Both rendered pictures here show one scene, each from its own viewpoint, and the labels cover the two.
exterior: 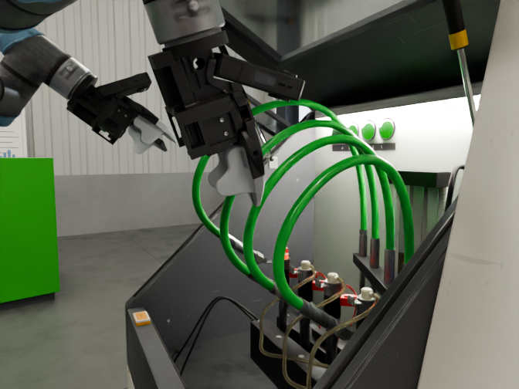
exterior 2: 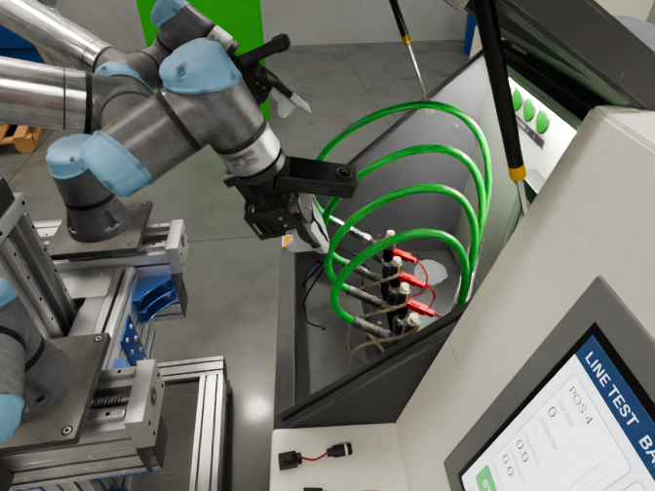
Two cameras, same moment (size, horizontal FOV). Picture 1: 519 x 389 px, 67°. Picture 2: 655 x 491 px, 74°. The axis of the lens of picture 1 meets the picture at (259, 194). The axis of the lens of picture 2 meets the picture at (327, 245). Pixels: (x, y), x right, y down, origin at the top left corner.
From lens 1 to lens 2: 0.44 m
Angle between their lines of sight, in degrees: 38
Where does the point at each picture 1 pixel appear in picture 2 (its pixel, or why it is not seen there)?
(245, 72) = (299, 186)
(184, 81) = (250, 193)
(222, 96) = (279, 205)
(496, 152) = (494, 296)
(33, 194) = (241, 18)
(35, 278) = not seen: hidden behind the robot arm
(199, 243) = not seen: hidden behind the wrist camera
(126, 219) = (343, 30)
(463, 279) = (446, 361)
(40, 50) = (184, 28)
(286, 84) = (337, 190)
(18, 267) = not seen: hidden behind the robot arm
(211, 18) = (259, 165)
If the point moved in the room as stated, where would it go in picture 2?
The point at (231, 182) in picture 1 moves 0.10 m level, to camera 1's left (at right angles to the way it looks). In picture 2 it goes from (297, 245) to (242, 231)
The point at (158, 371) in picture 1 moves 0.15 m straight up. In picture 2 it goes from (283, 300) to (278, 252)
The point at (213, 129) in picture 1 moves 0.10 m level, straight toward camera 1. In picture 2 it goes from (275, 222) to (246, 267)
